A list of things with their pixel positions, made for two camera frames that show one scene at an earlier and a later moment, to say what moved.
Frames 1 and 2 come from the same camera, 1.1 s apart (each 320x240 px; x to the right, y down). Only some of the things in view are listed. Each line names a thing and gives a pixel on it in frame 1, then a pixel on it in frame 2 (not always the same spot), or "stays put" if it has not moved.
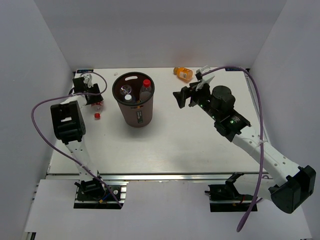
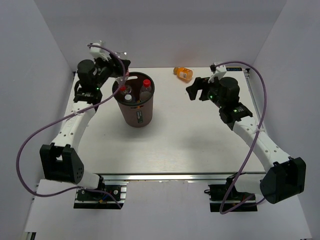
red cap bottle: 145,91 stays put
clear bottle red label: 97,108 to 124,87
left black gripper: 96,98 to 113,64
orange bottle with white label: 183,73 stays put
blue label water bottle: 128,97 stays put
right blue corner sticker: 230,69 stays put
